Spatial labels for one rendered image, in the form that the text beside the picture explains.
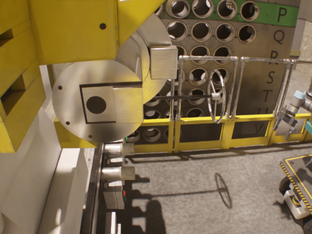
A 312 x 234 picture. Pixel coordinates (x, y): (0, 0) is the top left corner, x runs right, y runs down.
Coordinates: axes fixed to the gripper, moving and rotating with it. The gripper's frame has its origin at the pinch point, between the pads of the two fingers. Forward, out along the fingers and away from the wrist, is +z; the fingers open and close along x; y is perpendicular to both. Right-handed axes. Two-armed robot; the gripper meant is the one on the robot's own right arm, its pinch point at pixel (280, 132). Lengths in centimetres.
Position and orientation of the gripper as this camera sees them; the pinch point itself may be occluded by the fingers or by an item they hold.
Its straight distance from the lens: 177.8
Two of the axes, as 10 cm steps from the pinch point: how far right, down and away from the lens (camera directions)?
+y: 9.0, 2.3, 3.7
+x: -2.5, -4.3, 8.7
